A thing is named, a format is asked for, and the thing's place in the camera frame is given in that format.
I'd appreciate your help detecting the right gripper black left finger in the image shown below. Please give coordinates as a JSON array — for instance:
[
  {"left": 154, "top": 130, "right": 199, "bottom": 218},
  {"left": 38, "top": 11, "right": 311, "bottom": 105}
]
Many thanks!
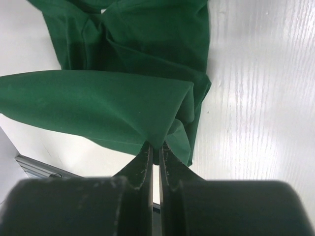
[{"left": 0, "top": 143, "right": 153, "bottom": 236}]

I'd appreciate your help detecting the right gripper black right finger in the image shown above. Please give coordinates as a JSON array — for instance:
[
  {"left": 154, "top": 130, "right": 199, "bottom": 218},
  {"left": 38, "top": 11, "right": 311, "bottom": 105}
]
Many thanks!
[{"left": 159, "top": 145, "right": 315, "bottom": 236}]

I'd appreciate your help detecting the green t shirt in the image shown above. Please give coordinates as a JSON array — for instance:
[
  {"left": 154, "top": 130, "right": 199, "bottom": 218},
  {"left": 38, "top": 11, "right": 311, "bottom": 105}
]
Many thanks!
[{"left": 0, "top": 0, "right": 211, "bottom": 166}]

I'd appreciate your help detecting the left aluminium rail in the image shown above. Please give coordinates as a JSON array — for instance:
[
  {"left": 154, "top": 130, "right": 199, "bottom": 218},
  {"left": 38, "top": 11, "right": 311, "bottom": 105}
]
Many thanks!
[{"left": 15, "top": 154, "right": 80, "bottom": 178}]

